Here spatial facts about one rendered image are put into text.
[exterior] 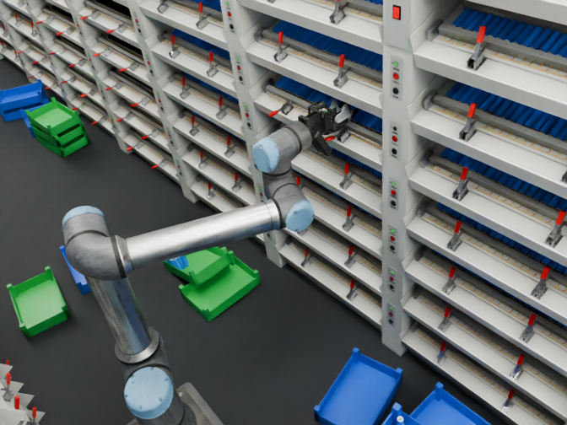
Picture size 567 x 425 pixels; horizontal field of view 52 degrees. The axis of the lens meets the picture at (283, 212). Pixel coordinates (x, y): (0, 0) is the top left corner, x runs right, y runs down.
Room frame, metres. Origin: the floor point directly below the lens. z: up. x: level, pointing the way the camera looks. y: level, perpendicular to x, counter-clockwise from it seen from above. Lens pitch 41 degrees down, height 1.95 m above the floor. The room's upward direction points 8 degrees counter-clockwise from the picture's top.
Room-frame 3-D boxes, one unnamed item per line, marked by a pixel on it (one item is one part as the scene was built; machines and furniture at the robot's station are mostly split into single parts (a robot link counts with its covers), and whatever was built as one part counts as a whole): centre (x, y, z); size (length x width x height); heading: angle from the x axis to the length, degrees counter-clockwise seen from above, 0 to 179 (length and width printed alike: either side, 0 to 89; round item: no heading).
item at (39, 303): (1.82, 1.16, 0.04); 0.30 x 0.20 x 0.08; 26
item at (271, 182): (1.37, 0.00, 0.87); 0.12 x 0.09 x 0.12; 16
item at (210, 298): (1.75, 0.33, 0.04); 0.30 x 0.20 x 0.08; 127
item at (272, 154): (1.38, -0.01, 0.98); 0.12 x 0.09 x 0.10; 128
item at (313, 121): (1.48, -0.14, 0.99); 0.12 x 0.08 x 0.09; 128
